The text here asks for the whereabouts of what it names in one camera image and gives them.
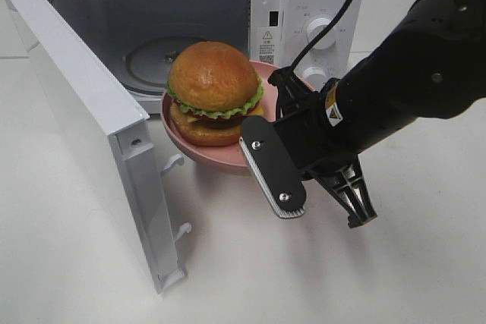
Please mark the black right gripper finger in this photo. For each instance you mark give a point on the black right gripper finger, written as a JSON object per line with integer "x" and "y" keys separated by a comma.
{"x": 347, "y": 186}
{"x": 272, "y": 167}

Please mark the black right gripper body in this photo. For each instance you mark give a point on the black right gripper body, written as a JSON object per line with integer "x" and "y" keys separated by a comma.
{"x": 305, "y": 130}

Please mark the toy hamburger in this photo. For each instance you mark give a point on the toy hamburger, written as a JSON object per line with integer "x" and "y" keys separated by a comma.
{"x": 214, "y": 88}

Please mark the white microwave door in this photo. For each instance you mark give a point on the white microwave door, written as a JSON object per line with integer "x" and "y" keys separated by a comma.
{"x": 107, "y": 132}

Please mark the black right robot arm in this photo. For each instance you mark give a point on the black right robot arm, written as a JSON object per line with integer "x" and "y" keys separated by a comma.
{"x": 431, "y": 66}

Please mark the white lower timer knob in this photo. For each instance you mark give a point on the white lower timer knob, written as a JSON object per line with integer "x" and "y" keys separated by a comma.
{"x": 315, "y": 76}

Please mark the glass microwave turntable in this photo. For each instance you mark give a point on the glass microwave turntable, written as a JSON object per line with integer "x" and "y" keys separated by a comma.
{"x": 149, "y": 64}

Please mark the white microwave oven body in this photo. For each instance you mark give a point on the white microwave oven body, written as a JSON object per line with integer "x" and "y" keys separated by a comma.
{"x": 269, "y": 31}

